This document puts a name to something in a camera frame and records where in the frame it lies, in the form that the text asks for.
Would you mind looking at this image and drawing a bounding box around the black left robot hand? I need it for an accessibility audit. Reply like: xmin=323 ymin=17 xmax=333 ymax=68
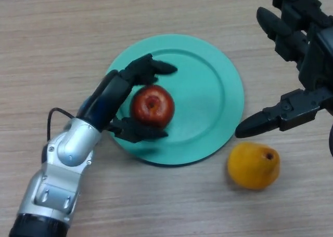
xmin=76 ymin=53 xmax=178 ymax=144

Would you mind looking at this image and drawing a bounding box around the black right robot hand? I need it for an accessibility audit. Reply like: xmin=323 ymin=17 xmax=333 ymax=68
xmin=235 ymin=0 xmax=333 ymax=139

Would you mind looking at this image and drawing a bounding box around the red apple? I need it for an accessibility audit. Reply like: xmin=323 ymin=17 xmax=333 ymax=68
xmin=131 ymin=85 xmax=175 ymax=130

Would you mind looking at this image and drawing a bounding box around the green round plate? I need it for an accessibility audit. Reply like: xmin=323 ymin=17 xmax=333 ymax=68
xmin=105 ymin=34 xmax=245 ymax=166

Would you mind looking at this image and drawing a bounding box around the yellow pear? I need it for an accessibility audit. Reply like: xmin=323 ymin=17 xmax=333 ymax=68
xmin=227 ymin=141 xmax=281 ymax=190

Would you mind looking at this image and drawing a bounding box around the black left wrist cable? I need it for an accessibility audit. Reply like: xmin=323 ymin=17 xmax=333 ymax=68
xmin=46 ymin=107 xmax=79 ymax=141

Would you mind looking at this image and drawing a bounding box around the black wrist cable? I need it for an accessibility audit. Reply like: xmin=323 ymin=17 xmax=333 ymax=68
xmin=328 ymin=124 xmax=333 ymax=156
xmin=46 ymin=107 xmax=79 ymax=141

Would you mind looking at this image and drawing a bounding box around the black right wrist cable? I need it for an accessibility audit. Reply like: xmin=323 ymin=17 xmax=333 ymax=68
xmin=328 ymin=124 xmax=333 ymax=156

